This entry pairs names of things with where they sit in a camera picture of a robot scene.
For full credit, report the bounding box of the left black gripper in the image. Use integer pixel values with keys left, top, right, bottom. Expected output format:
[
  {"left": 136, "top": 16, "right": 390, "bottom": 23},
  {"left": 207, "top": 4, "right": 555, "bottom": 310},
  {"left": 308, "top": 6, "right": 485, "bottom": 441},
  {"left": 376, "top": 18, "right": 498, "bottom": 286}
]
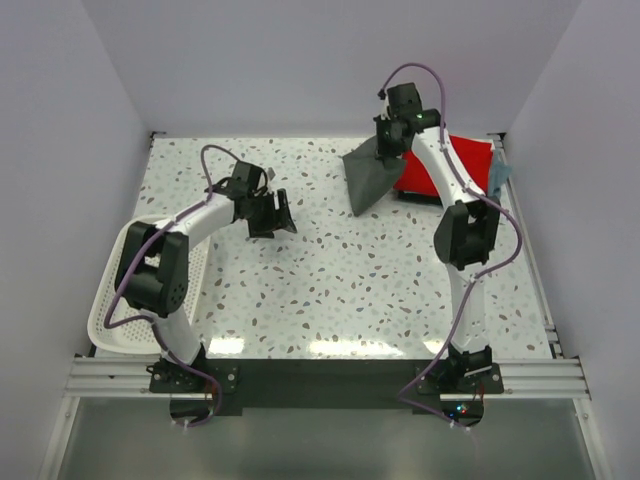
[{"left": 246, "top": 189, "right": 296, "bottom": 239}]

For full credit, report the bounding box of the grey t shirt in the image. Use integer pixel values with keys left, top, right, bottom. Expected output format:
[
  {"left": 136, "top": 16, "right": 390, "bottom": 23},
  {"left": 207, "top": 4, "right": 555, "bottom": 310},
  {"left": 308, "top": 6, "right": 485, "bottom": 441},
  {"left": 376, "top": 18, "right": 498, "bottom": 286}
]
[{"left": 342, "top": 137, "right": 407, "bottom": 217}]

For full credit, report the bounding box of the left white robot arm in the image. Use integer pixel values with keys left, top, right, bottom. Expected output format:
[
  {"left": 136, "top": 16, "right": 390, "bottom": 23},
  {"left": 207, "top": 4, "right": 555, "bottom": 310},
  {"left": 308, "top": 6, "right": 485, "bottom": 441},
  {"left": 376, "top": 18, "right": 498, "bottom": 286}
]
[{"left": 104, "top": 161, "right": 297, "bottom": 392}]

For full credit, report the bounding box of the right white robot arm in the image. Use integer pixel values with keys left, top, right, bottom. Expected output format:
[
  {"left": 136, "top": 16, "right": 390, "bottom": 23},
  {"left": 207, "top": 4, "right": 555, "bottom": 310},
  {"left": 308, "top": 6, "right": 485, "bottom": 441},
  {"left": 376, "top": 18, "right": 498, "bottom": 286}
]
[{"left": 374, "top": 83, "right": 499, "bottom": 393}]

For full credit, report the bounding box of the folded black t shirt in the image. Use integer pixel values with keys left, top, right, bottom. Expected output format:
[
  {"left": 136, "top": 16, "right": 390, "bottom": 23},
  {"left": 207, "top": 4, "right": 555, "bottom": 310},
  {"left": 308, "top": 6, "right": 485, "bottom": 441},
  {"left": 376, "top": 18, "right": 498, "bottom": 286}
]
[{"left": 397, "top": 190, "right": 442, "bottom": 206}]

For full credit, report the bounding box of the folded red t shirt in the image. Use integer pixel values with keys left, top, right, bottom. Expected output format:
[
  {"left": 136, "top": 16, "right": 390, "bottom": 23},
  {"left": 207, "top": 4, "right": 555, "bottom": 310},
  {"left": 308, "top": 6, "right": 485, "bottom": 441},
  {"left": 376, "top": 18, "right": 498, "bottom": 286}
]
[{"left": 394, "top": 128, "right": 494, "bottom": 198}]

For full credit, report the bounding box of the folded light blue t shirt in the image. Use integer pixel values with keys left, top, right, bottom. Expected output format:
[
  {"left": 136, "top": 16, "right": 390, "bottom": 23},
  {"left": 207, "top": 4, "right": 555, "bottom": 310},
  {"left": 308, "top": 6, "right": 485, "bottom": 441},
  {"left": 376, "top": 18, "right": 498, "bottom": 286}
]
[{"left": 486, "top": 154, "right": 512, "bottom": 198}]

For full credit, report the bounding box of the white plastic basket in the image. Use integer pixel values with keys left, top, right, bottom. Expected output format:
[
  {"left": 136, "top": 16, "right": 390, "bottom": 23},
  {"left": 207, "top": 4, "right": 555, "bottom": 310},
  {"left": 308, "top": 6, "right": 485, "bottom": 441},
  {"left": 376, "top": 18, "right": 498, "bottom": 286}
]
[{"left": 87, "top": 214, "right": 211, "bottom": 355}]

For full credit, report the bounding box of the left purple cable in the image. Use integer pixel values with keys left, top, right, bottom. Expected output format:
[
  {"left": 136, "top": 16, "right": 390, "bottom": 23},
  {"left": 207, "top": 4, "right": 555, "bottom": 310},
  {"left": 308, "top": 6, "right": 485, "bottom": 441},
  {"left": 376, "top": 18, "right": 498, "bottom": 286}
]
[{"left": 103, "top": 144, "right": 246, "bottom": 429}]

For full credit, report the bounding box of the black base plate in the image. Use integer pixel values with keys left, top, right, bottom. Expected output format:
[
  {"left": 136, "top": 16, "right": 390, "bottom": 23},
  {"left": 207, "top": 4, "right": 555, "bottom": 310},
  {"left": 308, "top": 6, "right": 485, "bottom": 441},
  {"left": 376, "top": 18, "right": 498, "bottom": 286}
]
[{"left": 146, "top": 358, "right": 504, "bottom": 422}]

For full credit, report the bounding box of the aluminium frame rail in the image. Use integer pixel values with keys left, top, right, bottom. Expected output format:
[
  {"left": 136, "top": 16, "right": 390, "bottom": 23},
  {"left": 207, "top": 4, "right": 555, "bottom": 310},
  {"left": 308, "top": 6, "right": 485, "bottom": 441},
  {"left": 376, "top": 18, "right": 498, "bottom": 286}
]
[{"left": 64, "top": 130, "right": 594, "bottom": 401}]

